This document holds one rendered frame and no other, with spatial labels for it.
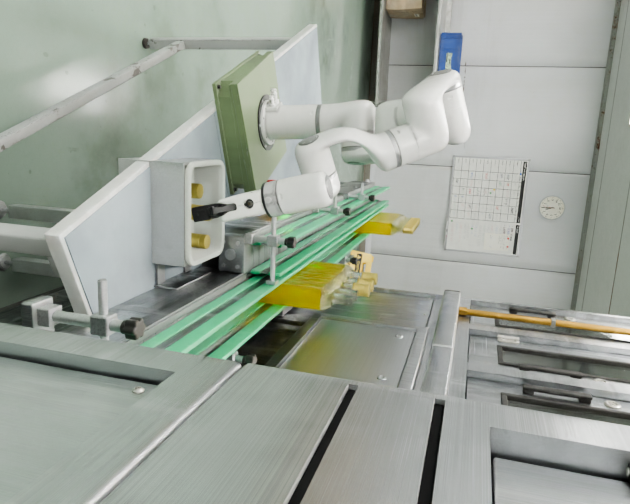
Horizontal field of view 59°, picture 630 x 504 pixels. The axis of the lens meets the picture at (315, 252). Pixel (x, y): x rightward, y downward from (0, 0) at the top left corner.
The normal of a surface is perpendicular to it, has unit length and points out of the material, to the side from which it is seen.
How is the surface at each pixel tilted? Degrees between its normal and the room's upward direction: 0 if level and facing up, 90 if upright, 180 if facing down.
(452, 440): 90
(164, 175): 90
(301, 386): 90
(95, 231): 0
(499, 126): 90
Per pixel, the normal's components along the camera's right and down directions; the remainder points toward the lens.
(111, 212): 0.96, 0.10
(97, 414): 0.04, -0.98
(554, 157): -0.28, 0.19
